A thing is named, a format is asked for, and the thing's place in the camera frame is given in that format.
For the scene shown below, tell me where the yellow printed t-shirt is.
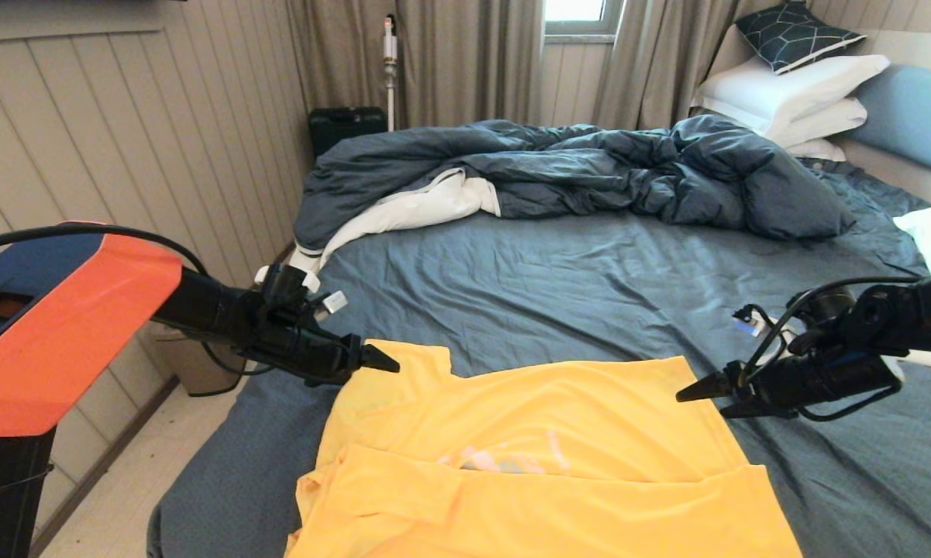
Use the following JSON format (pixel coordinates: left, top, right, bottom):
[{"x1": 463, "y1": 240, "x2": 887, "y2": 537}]
[{"x1": 283, "y1": 339, "x2": 804, "y2": 558}]

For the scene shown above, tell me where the white flat long bar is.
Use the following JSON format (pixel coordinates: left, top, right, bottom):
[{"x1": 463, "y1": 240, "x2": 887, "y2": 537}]
[{"x1": 767, "y1": 310, "x2": 931, "y2": 370}]

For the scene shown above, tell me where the brown trash bin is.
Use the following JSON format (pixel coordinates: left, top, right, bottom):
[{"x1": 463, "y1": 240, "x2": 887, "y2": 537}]
[{"x1": 151, "y1": 322, "x2": 243, "y2": 398}]

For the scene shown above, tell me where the grey-blue bed sheet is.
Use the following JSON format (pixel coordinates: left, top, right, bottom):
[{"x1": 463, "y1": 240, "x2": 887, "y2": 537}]
[{"x1": 146, "y1": 159, "x2": 931, "y2": 558}]

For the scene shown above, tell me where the dark green hard case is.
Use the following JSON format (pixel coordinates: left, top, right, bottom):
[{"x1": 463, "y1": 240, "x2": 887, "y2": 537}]
[{"x1": 309, "y1": 108, "x2": 388, "y2": 160}]

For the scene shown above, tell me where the dark blue crumpled duvet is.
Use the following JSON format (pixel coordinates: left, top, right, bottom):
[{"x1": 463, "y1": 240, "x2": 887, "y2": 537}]
[{"x1": 294, "y1": 116, "x2": 855, "y2": 253}]

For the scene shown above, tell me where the blue headboard cushion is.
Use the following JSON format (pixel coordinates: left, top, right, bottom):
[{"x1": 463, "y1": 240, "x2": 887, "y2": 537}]
[{"x1": 849, "y1": 65, "x2": 931, "y2": 183}]

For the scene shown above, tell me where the large white pillow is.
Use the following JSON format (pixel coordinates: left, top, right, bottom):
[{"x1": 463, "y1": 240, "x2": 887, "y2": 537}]
[{"x1": 694, "y1": 54, "x2": 890, "y2": 125}]

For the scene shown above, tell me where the white stick vacuum cleaner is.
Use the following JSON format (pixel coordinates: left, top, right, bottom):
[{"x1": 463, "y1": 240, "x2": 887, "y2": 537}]
[{"x1": 382, "y1": 17, "x2": 400, "y2": 133}]

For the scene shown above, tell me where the beige curtain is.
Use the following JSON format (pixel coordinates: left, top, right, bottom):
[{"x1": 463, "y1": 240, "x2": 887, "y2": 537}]
[
  {"x1": 591, "y1": 0, "x2": 788, "y2": 131},
  {"x1": 285, "y1": 0, "x2": 543, "y2": 131}
]

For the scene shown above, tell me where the dark patterned cushion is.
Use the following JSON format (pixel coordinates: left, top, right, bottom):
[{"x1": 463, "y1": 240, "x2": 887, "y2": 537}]
[{"x1": 733, "y1": 2, "x2": 865, "y2": 76}]

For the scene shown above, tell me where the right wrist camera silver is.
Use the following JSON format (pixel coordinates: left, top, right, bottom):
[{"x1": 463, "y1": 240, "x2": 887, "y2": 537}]
[{"x1": 733, "y1": 306, "x2": 768, "y2": 339}]

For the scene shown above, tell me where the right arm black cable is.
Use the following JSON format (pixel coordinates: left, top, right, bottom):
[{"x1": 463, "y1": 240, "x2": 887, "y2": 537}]
[{"x1": 736, "y1": 275, "x2": 923, "y2": 423}]

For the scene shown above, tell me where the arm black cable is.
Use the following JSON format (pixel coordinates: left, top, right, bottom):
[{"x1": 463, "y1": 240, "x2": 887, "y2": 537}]
[
  {"x1": 736, "y1": 275, "x2": 923, "y2": 423},
  {"x1": 0, "y1": 223, "x2": 276, "y2": 377}
]

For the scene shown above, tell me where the beige headboard frame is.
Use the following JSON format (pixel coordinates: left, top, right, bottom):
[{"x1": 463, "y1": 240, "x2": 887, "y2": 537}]
[{"x1": 690, "y1": 27, "x2": 931, "y2": 208}]

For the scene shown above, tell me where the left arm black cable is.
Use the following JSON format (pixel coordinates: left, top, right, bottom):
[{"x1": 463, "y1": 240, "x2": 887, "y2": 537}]
[{"x1": 0, "y1": 223, "x2": 276, "y2": 377}]

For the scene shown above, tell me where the window with grey frame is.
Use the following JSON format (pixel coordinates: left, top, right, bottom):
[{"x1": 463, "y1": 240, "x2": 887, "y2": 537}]
[{"x1": 543, "y1": 0, "x2": 625, "y2": 43}]

